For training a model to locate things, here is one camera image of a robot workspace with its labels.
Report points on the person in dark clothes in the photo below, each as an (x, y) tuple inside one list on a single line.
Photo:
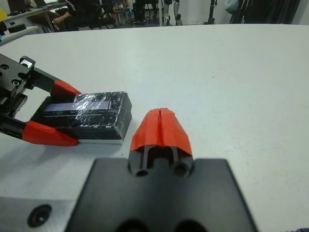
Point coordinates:
[(144, 9)]

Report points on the seated person in black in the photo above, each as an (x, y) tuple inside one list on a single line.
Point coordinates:
[(77, 9)]

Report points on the grey desk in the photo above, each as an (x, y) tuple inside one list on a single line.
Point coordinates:
[(31, 30)]

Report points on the yellow object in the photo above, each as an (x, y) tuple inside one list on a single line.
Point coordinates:
[(2, 15)]

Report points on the small black box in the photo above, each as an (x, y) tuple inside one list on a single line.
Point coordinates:
[(17, 28)]

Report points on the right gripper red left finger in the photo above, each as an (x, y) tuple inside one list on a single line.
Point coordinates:
[(147, 130)]

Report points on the black tripod stand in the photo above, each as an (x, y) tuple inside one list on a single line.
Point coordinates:
[(212, 12)]

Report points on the black office chair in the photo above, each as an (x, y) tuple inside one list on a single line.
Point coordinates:
[(106, 21)]

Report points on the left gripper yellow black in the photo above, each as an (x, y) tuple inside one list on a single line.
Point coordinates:
[(9, 77)]

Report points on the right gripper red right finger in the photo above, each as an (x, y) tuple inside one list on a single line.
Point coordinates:
[(175, 133)]

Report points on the white humanoid robot legs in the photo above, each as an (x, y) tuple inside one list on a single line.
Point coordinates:
[(177, 6)]

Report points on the black glossy box lid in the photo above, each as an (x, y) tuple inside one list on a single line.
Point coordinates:
[(96, 113)]

